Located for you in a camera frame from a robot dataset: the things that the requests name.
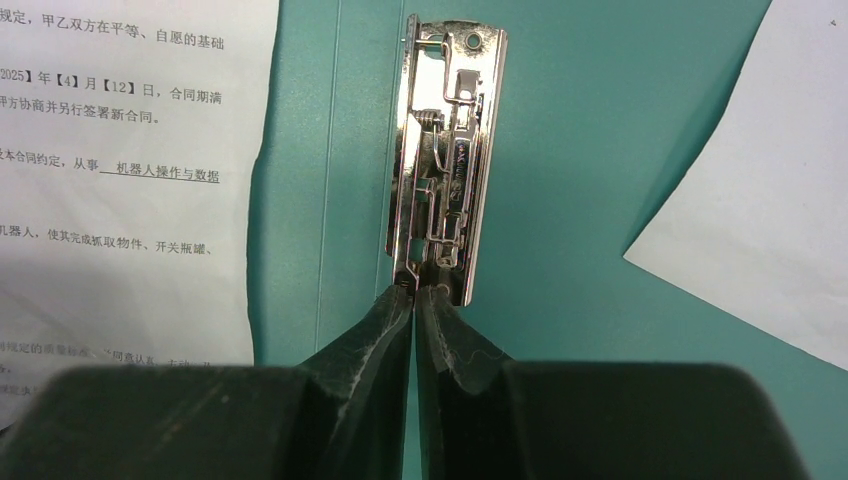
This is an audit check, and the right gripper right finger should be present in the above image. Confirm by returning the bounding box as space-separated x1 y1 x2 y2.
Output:
415 287 809 479

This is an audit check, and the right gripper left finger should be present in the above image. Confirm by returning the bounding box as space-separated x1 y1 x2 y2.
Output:
1 286 413 479

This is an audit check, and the teal folder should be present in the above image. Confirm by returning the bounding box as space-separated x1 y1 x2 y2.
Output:
248 1 847 479

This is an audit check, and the metal folder clip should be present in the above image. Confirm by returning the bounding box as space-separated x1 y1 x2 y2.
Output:
385 14 508 307

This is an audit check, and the printed white paper sheet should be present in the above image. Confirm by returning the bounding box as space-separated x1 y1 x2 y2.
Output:
1 1 279 426

